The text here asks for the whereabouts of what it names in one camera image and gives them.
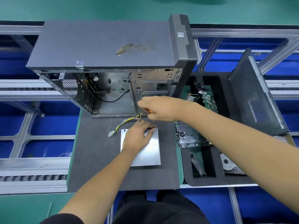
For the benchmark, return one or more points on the dark grey case side panel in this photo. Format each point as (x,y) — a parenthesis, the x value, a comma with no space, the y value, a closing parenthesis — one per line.
(254,95)

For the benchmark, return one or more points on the green motherboard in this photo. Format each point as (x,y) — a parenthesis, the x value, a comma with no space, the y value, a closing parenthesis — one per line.
(210,100)

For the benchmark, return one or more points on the silver optical drive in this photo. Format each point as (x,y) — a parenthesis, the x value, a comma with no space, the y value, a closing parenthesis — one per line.
(150,157)

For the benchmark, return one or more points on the silver hard drive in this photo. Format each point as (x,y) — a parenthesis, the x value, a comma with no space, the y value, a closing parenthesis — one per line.
(229,165)

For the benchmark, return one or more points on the person's left forearm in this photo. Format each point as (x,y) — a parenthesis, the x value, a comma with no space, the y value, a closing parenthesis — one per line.
(98,189)

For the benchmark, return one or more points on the black foam tray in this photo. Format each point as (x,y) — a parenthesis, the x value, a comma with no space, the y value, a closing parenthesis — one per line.
(215,177)

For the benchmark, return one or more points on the person's left hand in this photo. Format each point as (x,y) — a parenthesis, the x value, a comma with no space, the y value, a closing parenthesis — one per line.
(138,136)

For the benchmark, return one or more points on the aluminium conveyor frame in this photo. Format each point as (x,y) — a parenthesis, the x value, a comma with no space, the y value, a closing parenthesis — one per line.
(28,91)

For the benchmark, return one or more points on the dark grey foam mat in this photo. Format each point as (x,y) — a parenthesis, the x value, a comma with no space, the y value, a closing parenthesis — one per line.
(93,156)

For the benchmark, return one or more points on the person's black shirt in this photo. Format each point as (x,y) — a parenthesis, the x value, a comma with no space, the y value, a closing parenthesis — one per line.
(60,219)

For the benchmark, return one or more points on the person's right forearm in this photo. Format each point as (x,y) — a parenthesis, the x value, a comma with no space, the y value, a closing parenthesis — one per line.
(247,149)

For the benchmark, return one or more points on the grey computer tower case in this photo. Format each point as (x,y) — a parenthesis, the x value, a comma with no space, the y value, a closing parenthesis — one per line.
(102,44)

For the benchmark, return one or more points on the person's right hand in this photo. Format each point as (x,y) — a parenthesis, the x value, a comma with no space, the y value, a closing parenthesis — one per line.
(161,108)

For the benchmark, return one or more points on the person's black trousers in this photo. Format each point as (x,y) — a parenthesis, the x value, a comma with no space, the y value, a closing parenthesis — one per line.
(159,210)

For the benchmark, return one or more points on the clear plastic tray with screws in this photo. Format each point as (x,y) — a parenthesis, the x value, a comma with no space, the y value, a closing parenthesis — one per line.
(189,136)

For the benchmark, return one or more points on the processor cooler with fan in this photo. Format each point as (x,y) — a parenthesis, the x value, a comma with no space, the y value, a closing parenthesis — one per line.
(194,97)

